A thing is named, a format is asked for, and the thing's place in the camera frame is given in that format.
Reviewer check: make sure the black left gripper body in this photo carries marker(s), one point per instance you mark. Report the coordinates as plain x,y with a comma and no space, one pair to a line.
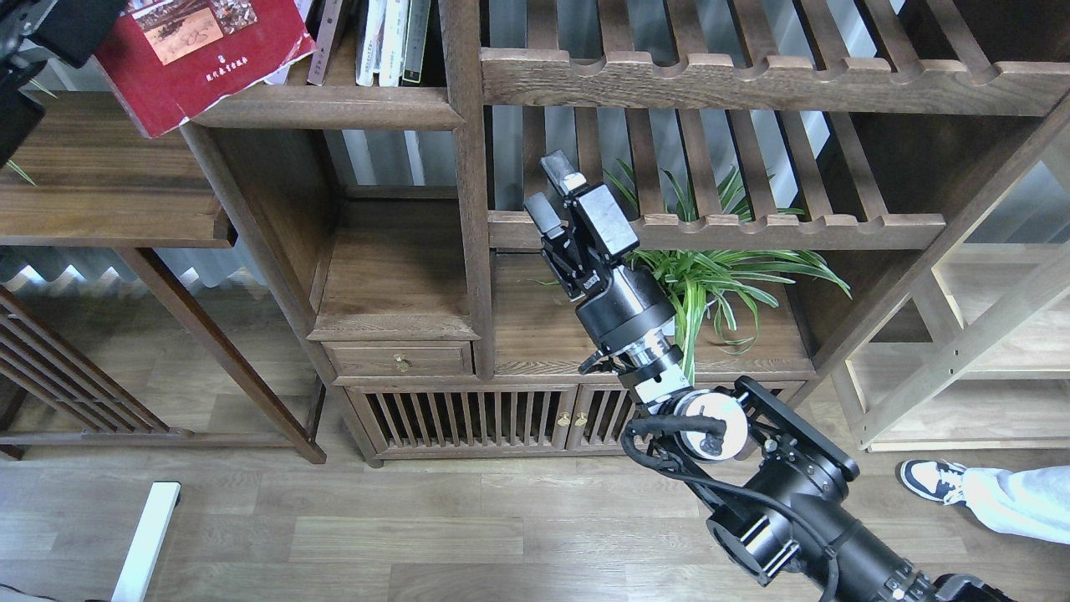
32,32

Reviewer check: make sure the white lavender paperback book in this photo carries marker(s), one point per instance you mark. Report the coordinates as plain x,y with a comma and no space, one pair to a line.
279,77

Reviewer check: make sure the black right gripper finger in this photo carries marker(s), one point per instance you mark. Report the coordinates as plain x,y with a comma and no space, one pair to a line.
543,215
563,177

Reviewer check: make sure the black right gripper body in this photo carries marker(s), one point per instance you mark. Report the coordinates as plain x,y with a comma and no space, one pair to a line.
620,305

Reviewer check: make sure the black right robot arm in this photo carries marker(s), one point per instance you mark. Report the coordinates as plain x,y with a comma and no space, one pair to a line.
773,483

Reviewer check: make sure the dark green upright book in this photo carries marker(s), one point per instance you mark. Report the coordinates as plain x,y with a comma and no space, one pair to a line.
417,23

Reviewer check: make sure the white upright book middle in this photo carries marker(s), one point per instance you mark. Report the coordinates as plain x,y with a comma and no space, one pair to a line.
392,54

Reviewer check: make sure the red paperback book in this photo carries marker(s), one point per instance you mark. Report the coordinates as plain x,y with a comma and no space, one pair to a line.
168,61

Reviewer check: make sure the white floor stand leg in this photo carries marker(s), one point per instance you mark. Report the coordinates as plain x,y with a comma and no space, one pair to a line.
139,564

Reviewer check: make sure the blue white sneaker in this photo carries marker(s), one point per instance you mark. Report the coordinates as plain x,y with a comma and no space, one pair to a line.
936,481

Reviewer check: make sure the white upright book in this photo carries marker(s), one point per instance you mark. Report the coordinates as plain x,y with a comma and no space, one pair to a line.
392,54
370,26

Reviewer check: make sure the maroon book Chinese characters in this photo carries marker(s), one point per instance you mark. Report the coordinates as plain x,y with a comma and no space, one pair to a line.
330,30

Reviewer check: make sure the dark wooden bookshelf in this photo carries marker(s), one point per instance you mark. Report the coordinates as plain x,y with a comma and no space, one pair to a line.
387,220

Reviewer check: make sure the light wooden shelf frame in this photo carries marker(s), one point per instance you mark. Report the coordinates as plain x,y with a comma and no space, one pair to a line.
993,371

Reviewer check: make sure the white upright book left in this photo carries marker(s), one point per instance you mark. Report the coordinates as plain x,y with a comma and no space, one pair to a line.
370,26

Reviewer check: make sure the green spider plant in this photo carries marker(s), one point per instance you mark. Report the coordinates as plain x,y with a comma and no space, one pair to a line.
725,287

